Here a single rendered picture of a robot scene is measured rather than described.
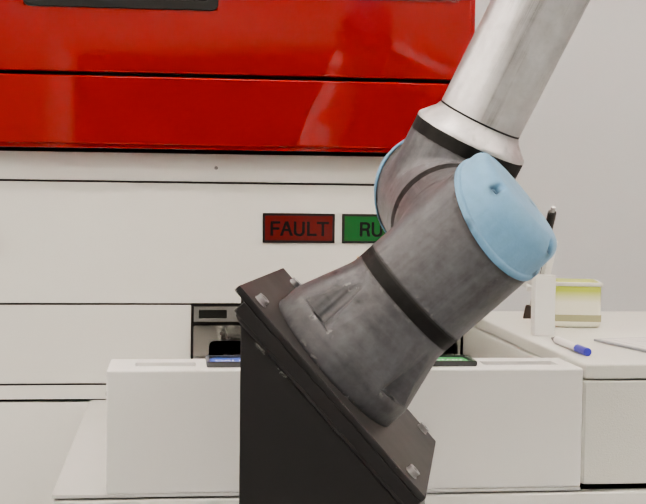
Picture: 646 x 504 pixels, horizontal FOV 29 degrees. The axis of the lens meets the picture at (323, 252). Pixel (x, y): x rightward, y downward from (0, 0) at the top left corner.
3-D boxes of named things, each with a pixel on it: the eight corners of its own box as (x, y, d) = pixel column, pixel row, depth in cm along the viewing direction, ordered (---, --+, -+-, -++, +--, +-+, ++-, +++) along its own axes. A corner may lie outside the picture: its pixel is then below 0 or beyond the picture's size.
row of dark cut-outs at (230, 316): (193, 321, 204) (193, 306, 204) (458, 321, 209) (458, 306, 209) (193, 321, 203) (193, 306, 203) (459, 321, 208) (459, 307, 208)
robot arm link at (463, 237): (382, 268, 106) (503, 161, 105) (360, 222, 119) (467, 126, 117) (471, 361, 110) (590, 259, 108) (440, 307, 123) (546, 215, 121)
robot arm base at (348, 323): (390, 446, 108) (477, 372, 107) (272, 318, 107) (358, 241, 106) (389, 401, 123) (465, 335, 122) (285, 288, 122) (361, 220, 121)
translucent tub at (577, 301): (545, 321, 192) (546, 277, 192) (595, 322, 192) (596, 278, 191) (550, 327, 185) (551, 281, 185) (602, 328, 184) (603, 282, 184)
